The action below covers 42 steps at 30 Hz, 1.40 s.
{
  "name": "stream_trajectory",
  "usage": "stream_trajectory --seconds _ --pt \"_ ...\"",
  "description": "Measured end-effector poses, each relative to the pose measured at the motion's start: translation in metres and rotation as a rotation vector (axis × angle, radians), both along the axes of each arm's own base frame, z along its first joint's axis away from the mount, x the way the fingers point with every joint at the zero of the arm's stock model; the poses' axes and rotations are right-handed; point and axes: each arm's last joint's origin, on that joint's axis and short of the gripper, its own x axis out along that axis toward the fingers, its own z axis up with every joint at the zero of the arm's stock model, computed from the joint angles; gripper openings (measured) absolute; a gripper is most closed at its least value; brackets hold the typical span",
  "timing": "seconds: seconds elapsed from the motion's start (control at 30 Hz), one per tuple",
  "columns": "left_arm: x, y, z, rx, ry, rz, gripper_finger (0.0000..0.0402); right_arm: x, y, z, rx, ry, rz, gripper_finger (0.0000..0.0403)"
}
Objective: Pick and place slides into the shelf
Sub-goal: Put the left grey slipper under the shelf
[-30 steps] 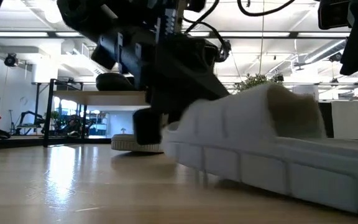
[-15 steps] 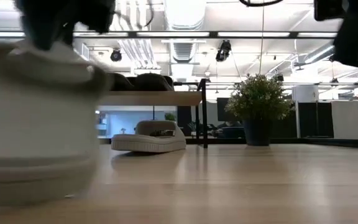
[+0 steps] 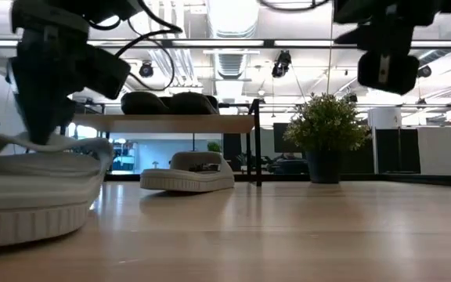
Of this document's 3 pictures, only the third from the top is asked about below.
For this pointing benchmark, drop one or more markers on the light grey slide sandal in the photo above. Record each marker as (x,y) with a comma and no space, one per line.
(33,188)
(186,180)

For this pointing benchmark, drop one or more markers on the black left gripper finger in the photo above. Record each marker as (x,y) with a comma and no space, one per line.
(67,111)
(39,121)

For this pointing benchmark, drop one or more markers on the small green background plant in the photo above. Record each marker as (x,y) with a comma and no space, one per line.
(214,147)

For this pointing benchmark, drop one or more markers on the black overhead camera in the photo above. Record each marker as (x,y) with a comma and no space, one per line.
(282,64)

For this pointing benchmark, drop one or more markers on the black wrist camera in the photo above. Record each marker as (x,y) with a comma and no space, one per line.
(388,74)
(110,72)

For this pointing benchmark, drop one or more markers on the black ceiling lamp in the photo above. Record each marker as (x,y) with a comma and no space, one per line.
(146,69)
(424,71)

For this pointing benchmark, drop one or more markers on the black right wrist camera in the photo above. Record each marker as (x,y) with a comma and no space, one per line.
(388,74)

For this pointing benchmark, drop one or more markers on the wooden shelf black metal frame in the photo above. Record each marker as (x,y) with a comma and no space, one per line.
(163,123)

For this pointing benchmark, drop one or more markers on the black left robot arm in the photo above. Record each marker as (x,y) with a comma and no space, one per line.
(73,9)

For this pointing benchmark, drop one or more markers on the black office partition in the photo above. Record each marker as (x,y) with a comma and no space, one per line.
(397,150)

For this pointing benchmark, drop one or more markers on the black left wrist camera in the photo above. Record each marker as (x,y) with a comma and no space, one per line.
(110,72)

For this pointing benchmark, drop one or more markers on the green potted plant dark pot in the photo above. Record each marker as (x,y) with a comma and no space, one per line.
(323,125)

